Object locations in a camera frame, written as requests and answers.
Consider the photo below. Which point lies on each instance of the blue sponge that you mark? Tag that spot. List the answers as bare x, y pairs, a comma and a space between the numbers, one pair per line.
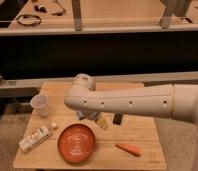
80, 115

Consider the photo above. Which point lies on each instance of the metal clamp bracket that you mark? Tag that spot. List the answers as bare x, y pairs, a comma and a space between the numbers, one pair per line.
5, 82

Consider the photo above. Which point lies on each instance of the white tube bottle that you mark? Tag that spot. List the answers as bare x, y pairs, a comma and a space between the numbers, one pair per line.
37, 137

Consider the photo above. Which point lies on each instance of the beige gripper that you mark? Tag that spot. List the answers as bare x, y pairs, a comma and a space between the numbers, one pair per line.
97, 117

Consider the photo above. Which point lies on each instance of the orange carrot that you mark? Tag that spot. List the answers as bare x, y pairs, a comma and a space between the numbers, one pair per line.
129, 148

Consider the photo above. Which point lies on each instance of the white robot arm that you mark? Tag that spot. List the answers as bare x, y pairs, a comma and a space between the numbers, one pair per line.
173, 101

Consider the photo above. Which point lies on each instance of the small dark tool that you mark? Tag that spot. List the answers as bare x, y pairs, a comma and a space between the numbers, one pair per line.
40, 9

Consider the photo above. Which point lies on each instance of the black phone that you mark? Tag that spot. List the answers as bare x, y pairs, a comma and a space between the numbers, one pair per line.
117, 120

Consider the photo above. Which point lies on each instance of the grey metal post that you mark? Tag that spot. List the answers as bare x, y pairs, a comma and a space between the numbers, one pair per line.
179, 8
76, 8

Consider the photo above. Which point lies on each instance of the clear plastic cup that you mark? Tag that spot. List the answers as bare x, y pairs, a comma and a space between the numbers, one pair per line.
41, 104

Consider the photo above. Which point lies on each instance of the orange ceramic bowl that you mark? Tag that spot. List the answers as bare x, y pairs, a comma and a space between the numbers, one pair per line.
76, 143

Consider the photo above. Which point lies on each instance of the grey metal post right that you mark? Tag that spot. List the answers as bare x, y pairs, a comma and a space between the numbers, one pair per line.
179, 8

